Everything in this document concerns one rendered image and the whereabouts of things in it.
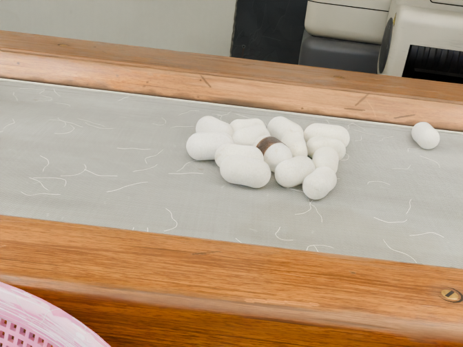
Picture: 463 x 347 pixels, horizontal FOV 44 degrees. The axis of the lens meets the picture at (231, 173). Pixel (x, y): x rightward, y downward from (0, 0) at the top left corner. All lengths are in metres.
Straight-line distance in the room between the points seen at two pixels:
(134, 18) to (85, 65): 2.03
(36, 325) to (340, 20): 1.18
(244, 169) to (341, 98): 0.23
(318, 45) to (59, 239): 1.12
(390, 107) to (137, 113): 0.25
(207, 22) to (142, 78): 1.97
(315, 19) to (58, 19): 1.63
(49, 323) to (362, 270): 0.14
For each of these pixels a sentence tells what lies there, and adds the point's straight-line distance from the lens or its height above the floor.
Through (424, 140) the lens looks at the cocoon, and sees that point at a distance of 0.53.
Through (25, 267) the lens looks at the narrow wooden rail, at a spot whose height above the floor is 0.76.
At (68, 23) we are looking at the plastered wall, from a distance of 2.74.
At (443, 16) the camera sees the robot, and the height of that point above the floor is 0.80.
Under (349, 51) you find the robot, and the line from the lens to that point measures 1.35.
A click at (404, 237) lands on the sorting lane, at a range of 0.37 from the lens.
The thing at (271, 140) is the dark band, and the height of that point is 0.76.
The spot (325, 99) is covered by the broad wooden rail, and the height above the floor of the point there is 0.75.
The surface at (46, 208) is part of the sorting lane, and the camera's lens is 0.36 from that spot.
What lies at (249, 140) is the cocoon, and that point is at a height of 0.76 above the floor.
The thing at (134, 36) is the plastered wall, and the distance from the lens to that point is 2.64.
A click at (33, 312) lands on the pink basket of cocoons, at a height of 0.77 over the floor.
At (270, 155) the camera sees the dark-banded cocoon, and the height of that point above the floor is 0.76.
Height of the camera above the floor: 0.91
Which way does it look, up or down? 24 degrees down
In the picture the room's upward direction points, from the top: 7 degrees clockwise
